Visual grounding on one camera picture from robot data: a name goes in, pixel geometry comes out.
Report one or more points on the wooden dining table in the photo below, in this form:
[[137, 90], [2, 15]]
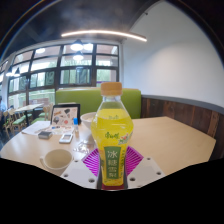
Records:
[[29, 107]]

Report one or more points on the small blue-capped bottle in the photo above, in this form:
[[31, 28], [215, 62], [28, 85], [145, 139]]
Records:
[[76, 126]]

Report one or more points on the yellow drink bottle orange cap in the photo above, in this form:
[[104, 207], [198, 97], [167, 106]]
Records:
[[111, 133]]

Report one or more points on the clear plastic wrapper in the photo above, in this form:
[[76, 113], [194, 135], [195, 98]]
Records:
[[85, 146]]

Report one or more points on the black-framed standing picture sign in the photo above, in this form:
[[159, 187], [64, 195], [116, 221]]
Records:
[[65, 115]]

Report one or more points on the wooden chairs green seats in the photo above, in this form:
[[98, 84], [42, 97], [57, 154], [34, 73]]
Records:
[[18, 120]]

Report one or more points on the black-framed window wall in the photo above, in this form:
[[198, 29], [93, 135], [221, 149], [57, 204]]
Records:
[[50, 75]]

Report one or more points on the small dark box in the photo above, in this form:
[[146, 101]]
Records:
[[45, 134]]

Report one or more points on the green upholstered bench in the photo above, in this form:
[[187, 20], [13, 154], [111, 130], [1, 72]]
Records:
[[86, 100]]

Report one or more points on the white ceramic mug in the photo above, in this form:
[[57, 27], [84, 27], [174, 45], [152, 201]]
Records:
[[57, 161]]

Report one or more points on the white ceramic bowl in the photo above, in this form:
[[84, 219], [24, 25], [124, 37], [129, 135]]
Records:
[[87, 120]]

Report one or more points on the curved linear ceiling light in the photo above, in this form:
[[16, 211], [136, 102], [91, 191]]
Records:
[[103, 32]]

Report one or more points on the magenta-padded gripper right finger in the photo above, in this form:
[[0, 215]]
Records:
[[146, 171]]

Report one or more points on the small white handheld device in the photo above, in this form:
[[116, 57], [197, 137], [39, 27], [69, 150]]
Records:
[[66, 138]]

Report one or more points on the white paper sheets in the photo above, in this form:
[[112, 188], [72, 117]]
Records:
[[35, 128]]

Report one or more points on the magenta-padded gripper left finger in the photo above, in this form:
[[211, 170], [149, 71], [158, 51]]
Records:
[[79, 172]]

